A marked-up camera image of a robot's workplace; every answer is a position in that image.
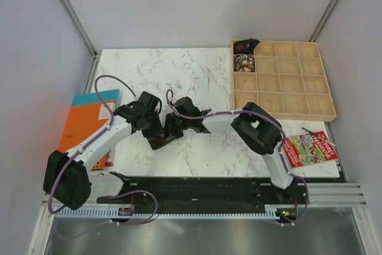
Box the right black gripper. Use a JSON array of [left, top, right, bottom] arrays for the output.
[[158, 113, 191, 143]]

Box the brown red patterned tie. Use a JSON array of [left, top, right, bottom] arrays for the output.
[[148, 136, 174, 150]]

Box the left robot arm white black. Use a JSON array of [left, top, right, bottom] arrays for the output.
[[43, 101, 161, 214]]

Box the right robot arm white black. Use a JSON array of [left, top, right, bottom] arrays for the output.
[[167, 97, 297, 204]]

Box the teal folder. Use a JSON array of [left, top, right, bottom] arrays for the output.
[[72, 89, 122, 107]]

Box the orange folder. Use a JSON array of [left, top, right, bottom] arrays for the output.
[[57, 103, 110, 152]]

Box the rolled colourful tie in tray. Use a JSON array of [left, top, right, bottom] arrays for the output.
[[233, 54, 255, 72]]

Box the rolled dark tie in tray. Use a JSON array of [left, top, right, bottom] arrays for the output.
[[233, 38, 260, 54]]

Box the wooden compartment tray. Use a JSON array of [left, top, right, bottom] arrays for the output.
[[231, 39, 337, 122]]

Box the red treehouse book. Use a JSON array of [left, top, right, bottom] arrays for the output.
[[283, 131, 338, 168]]

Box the pen on red book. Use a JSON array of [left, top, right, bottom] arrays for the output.
[[301, 127, 336, 147]]

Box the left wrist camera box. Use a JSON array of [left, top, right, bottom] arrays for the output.
[[138, 91, 162, 113]]

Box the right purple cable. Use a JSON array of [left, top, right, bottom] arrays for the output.
[[165, 89, 310, 228]]

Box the purple cable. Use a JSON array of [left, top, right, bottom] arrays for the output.
[[165, 89, 310, 228], [47, 75, 159, 240]]

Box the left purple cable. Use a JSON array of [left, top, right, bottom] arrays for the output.
[[47, 75, 159, 240]]

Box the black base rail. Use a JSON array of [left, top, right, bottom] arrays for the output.
[[95, 173, 310, 216]]

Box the white slotted cable duct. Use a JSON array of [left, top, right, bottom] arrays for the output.
[[55, 205, 283, 219]]

